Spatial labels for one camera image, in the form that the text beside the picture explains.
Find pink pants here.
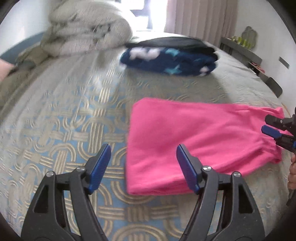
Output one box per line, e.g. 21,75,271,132
125,98,284,195

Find person right hand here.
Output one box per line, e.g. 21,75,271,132
287,154,296,190

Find dark chair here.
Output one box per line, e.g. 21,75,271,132
266,77,283,98

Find grey desk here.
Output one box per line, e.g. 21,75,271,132
220,37,262,67

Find patterned bed cover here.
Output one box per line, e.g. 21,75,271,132
1,48,295,240

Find navy star fleece garment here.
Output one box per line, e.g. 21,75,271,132
120,47,218,76

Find beige curtain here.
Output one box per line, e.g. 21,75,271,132
165,0,238,47

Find black folded garment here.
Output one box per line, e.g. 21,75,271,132
125,37,216,55

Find pink pillow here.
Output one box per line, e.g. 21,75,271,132
0,59,15,81

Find olive green pillow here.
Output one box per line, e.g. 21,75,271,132
14,46,49,71

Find window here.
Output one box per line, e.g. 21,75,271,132
116,0,168,32

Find blue headboard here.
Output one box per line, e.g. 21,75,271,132
1,32,44,64

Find grey rolled duvet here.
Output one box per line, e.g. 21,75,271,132
41,1,136,57

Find wall switch plate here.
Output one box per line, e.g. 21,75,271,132
278,57,290,69

